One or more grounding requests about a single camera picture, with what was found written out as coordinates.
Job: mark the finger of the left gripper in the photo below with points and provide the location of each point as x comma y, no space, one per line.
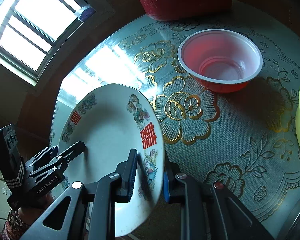
49,158

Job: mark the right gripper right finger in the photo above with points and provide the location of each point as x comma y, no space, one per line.
209,211

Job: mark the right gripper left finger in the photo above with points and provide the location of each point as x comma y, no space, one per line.
87,211

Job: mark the white decorated porcelain plate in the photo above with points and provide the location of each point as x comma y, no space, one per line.
111,120

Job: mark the person's left hand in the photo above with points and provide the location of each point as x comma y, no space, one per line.
30,214

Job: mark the floral lace tablecloth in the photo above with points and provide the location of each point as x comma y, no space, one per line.
245,139

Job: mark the purple object on windowsill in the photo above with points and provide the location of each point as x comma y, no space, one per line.
84,13

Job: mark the red plastic bowl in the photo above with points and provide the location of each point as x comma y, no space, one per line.
223,61

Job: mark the window with frame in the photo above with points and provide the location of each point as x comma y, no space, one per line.
32,31

